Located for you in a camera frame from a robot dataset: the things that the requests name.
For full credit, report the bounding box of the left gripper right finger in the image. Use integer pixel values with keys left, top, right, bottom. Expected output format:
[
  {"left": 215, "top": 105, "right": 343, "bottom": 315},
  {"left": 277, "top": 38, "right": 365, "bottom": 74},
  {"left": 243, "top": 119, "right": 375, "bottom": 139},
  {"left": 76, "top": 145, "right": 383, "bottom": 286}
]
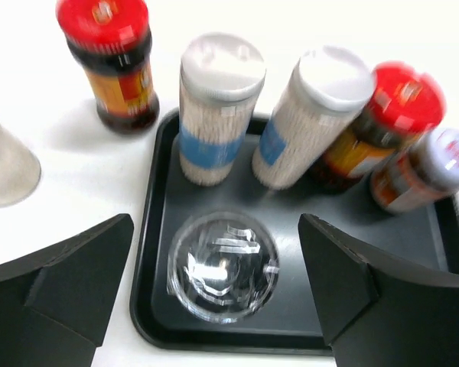
[{"left": 298, "top": 214, "right": 459, "bottom": 366}]

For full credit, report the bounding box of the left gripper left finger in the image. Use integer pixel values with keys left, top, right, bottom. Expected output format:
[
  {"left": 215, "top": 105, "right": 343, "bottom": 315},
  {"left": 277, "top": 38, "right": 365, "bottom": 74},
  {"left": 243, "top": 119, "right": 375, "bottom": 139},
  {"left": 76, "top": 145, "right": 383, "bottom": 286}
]
[{"left": 0, "top": 213, "right": 134, "bottom": 367}]

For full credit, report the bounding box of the grinder bottle black knob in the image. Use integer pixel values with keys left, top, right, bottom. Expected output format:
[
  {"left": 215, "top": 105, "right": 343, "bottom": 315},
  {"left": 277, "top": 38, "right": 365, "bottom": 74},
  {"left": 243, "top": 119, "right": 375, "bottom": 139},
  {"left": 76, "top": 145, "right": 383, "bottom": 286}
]
[{"left": 0, "top": 124, "right": 41, "bottom": 207}]

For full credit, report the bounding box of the pepper grinder clear cap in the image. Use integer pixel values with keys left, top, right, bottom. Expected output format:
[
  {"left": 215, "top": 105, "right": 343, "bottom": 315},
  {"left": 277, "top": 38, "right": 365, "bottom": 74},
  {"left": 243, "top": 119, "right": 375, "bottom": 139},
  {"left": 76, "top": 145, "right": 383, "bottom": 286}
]
[{"left": 167, "top": 210, "right": 280, "bottom": 324}]

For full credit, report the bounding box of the small jar pink label lid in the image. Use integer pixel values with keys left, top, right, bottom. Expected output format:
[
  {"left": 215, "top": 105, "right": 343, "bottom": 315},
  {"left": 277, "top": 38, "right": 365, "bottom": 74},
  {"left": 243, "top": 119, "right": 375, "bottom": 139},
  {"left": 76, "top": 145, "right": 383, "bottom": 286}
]
[{"left": 369, "top": 127, "right": 459, "bottom": 214}]

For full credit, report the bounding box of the orange sauce jar red lid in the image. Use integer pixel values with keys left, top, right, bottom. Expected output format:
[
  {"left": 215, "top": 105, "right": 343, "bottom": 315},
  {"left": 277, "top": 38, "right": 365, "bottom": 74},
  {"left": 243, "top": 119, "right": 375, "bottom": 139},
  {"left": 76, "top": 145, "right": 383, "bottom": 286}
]
[{"left": 308, "top": 61, "right": 446, "bottom": 193}]

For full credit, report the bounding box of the peppercorn bottle silver cap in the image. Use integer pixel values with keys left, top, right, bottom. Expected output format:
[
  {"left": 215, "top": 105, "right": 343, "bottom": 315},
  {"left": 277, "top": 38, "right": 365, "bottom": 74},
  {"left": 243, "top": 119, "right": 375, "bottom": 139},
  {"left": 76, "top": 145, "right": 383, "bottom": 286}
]
[{"left": 252, "top": 45, "right": 376, "bottom": 190}]

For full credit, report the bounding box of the dark sauce jar red lid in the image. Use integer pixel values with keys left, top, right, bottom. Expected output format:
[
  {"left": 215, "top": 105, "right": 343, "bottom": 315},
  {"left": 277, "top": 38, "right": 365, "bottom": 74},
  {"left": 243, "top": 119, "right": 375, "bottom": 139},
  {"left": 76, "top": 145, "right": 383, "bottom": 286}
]
[{"left": 56, "top": 0, "right": 160, "bottom": 135}]

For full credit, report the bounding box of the peppercorn bottle blue label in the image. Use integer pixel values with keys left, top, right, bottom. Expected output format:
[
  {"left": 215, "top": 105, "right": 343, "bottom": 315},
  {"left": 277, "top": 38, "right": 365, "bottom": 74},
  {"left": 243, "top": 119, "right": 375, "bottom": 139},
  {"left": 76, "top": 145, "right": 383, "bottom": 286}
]
[{"left": 178, "top": 32, "right": 266, "bottom": 187}]

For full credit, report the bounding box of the black rectangular tray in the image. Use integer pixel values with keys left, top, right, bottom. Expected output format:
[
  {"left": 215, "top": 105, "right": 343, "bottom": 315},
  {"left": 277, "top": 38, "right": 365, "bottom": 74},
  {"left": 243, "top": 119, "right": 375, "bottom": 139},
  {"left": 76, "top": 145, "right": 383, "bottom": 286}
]
[{"left": 130, "top": 111, "right": 459, "bottom": 356}]

